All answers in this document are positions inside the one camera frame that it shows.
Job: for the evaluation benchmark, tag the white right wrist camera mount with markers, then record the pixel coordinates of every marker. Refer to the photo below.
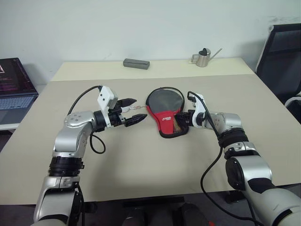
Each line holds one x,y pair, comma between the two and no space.
200,106

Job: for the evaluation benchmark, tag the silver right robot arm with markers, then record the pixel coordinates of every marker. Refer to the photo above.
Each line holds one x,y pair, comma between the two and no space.
249,164

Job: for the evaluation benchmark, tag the blue open laptop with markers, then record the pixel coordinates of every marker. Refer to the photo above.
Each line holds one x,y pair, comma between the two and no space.
14,94

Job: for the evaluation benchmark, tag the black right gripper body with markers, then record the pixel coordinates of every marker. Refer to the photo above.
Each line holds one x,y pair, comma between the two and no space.
188,118

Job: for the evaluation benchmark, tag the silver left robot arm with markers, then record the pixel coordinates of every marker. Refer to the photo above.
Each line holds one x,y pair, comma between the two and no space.
70,141

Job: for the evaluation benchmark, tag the white side desk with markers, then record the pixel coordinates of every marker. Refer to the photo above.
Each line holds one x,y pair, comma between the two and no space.
7,126

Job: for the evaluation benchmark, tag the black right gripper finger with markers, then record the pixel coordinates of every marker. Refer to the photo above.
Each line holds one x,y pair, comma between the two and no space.
179,121
179,115

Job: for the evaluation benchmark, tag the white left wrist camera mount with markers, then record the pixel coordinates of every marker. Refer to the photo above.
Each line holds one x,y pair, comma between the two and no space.
105,96

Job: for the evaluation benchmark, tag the black office chair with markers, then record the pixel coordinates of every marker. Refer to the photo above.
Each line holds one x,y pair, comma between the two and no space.
279,58

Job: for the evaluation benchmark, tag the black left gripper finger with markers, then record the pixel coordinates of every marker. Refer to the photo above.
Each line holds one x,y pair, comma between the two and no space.
135,118
127,102

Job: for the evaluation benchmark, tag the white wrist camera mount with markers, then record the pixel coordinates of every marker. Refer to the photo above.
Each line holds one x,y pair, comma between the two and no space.
105,96
200,106

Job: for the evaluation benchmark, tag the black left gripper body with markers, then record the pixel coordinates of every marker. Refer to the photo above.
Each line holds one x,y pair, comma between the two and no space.
116,116

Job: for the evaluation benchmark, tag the silver metal watering can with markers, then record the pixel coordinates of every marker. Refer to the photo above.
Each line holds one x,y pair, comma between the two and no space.
203,60

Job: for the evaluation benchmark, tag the grey rectangular pouch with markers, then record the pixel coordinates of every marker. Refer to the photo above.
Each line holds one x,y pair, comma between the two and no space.
136,64

